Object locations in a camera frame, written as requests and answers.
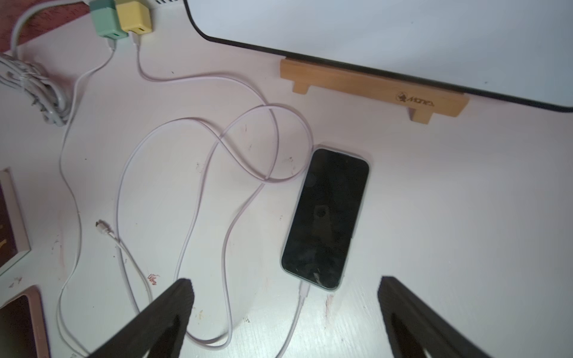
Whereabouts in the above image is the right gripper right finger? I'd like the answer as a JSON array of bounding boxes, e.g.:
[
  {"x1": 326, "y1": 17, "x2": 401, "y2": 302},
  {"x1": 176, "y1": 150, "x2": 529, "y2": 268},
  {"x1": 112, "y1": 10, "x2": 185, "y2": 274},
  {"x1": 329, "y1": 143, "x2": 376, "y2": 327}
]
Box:
[{"x1": 378, "y1": 276, "x2": 488, "y2": 357}]

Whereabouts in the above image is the grey power cord bundle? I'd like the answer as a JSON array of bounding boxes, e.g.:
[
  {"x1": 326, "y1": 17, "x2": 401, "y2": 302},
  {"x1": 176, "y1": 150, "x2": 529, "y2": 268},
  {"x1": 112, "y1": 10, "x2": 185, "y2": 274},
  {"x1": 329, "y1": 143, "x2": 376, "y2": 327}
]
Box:
[{"x1": 0, "y1": 0, "x2": 90, "y2": 128}]

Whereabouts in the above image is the green-edged black phone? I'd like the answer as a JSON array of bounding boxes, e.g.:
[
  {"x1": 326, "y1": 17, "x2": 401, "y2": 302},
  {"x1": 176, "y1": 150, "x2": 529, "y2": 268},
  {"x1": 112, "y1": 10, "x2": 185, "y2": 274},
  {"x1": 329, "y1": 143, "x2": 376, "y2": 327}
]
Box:
[{"x1": 280, "y1": 146, "x2": 370, "y2": 291}]

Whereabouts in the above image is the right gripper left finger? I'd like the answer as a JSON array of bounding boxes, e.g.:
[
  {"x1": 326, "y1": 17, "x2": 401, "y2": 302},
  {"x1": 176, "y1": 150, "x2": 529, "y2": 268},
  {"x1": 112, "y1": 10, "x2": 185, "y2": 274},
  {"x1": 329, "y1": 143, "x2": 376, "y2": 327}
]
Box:
[{"x1": 90, "y1": 278, "x2": 195, "y2": 357}]

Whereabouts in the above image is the thin white charging cable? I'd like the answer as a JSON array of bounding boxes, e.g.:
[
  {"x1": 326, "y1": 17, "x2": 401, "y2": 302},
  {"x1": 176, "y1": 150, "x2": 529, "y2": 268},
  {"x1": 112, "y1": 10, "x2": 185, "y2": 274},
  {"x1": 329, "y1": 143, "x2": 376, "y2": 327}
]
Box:
[{"x1": 55, "y1": 37, "x2": 155, "y2": 358}]

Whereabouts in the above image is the white board tablet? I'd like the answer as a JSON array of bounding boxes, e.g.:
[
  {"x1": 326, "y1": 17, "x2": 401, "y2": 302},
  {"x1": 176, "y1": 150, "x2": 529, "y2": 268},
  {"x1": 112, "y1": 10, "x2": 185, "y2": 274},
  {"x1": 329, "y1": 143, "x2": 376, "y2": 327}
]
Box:
[{"x1": 185, "y1": 0, "x2": 572, "y2": 113}]

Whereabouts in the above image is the wooden stand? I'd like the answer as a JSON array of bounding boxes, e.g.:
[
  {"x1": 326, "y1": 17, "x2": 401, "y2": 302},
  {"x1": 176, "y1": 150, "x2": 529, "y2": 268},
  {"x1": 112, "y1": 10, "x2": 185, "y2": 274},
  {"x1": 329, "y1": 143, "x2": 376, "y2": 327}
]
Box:
[{"x1": 280, "y1": 58, "x2": 469, "y2": 125}]

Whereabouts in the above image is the yellow charger plug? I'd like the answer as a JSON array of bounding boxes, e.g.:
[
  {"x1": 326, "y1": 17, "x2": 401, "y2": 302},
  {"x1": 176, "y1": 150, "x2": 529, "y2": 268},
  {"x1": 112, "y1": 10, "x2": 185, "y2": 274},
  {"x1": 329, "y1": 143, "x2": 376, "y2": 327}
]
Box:
[{"x1": 116, "y1": 0, "x2": 153, "y2": 35}]

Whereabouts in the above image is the dark book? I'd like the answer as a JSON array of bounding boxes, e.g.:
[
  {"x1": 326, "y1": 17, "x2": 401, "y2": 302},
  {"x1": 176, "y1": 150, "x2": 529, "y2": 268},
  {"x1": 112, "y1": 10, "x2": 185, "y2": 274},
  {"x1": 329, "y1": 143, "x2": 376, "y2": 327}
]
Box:
[{"x1": 1, "y1": 168, "x2": 31, "y2": 274}]

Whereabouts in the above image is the green charger plug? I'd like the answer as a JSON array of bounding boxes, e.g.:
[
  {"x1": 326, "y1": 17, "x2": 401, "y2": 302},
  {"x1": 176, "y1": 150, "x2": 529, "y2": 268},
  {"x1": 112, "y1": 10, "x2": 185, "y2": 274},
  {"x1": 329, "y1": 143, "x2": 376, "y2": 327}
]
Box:
[{"x1": 89, "y1": 0, "x2": 128, "y2": 40}]

